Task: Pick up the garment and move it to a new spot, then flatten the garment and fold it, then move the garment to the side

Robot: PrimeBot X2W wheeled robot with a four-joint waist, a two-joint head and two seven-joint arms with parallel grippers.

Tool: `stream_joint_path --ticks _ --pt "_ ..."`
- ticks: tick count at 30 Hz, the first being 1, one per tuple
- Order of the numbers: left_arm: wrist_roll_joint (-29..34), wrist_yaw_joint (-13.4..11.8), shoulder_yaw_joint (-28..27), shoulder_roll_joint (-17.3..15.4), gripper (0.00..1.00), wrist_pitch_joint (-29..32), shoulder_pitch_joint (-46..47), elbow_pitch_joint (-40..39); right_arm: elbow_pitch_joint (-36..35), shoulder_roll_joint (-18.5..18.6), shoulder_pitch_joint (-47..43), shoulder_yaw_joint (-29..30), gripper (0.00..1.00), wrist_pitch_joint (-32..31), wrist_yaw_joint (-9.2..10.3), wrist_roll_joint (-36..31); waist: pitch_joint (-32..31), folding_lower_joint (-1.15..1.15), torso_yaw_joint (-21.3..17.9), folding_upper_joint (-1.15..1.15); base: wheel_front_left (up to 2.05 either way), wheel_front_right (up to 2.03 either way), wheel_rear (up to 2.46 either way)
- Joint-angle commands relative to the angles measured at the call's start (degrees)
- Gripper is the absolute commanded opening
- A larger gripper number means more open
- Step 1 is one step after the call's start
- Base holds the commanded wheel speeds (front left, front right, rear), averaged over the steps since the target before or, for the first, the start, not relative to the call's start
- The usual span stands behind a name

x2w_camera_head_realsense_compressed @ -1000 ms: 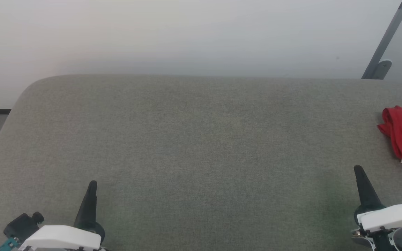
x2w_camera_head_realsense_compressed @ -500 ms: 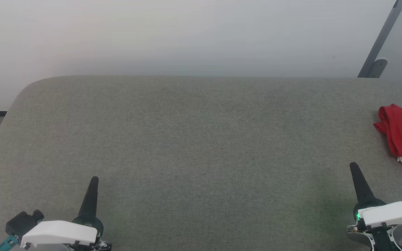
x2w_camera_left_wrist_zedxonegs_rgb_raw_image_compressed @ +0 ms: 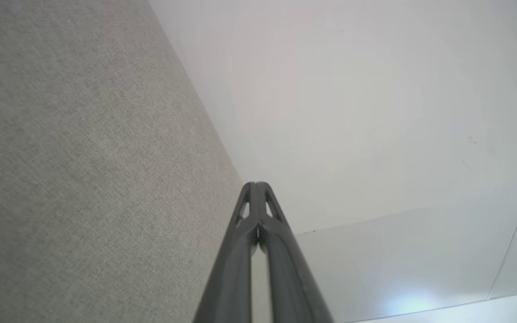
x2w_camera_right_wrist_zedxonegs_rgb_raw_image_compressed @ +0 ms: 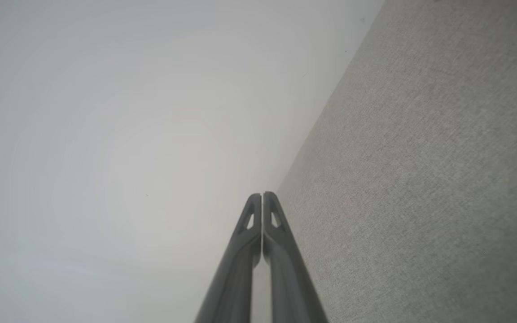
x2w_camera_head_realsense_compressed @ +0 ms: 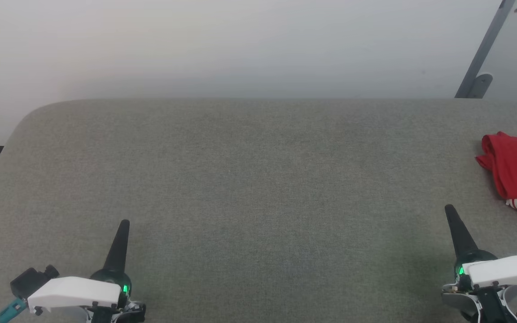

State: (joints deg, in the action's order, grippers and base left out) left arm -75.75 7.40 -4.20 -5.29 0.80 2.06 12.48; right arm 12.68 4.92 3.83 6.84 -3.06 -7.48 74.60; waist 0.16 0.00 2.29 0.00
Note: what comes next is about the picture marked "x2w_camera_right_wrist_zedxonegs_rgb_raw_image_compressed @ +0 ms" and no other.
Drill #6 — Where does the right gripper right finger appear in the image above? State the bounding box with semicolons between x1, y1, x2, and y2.
263;192;329;323

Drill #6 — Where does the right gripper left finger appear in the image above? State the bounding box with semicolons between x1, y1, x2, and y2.
194;193;263;323

